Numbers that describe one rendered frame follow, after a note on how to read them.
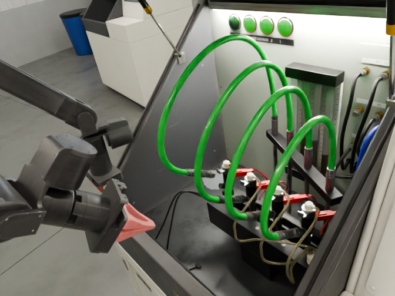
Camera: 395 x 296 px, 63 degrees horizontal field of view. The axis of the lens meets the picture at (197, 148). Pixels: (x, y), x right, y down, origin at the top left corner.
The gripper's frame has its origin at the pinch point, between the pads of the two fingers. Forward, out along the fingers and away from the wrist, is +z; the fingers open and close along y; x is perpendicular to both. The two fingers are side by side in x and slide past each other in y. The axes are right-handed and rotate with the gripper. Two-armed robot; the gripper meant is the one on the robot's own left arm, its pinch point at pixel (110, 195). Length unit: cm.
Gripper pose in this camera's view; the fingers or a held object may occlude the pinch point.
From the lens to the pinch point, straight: 94.4
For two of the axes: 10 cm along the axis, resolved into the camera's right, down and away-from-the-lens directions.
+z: 1.2, 8.4, 5.4
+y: -6.4, -3.5, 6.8
